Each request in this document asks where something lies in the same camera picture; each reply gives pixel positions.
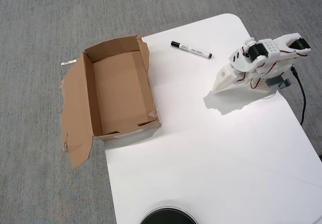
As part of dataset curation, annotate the open brown cardboard box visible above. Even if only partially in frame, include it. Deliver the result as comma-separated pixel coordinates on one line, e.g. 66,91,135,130
59,34,162,170

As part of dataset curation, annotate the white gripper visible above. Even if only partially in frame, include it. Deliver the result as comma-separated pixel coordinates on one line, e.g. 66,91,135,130
210,64,249,93

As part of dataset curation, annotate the black and white marker pen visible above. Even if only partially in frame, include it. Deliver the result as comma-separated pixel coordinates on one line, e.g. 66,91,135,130
171,41,213,60

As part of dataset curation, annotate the black round disc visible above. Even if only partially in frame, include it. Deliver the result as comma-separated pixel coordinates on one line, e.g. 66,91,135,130
139,200,199,224

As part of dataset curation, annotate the grey table clamp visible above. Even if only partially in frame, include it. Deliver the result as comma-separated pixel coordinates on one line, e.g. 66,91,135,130
267,76,292,90

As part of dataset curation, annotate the black power cable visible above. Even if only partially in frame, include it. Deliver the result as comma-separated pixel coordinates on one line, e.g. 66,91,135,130
290,66,307,126

